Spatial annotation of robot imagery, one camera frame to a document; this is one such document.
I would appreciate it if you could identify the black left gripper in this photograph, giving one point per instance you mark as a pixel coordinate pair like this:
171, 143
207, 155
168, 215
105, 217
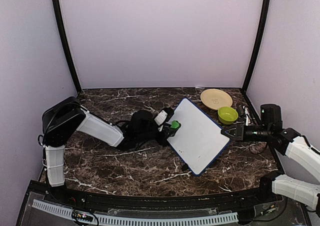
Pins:
166, 135

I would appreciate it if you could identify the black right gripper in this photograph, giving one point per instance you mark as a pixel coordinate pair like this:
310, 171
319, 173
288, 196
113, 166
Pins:
239, 131

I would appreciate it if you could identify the green bone shaped eraser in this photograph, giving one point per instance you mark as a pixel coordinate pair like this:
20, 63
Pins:
175, 125

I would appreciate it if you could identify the lime green bowl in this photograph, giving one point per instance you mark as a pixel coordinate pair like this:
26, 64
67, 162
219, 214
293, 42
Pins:
227, 115

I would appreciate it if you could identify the blue framed whiteboard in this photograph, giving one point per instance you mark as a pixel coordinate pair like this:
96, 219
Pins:
198, 141

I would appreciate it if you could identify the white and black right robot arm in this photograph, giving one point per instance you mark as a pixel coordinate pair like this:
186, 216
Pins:
288, 142

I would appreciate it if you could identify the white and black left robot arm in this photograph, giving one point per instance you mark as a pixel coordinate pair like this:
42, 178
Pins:
61, 121

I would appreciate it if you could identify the black whiteboard stand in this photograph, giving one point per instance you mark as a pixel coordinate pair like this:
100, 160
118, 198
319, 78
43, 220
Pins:
184, 167

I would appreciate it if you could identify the beige plate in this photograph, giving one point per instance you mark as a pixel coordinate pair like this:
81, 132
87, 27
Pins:
215, 99

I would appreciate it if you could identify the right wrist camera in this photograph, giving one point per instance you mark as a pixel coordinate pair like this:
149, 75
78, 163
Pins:
244, 115

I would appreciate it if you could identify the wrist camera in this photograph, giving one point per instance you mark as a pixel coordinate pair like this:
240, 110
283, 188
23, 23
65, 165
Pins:
163, 117
244, 115

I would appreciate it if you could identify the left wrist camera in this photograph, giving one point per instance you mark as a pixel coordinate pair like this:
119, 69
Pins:
163, 117

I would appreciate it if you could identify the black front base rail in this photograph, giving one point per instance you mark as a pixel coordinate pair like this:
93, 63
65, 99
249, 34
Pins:
236, 201

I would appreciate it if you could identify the white slotted cable duct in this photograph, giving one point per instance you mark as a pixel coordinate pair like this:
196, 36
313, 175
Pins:
118, 217

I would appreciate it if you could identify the black right frame post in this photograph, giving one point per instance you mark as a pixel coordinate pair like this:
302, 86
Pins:
257, 45

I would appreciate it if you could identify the black frame post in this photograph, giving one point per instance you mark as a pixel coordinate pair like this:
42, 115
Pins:
65, 45
257, 45

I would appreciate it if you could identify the black left frame post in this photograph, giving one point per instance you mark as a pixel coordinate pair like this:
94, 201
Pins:
65, 45

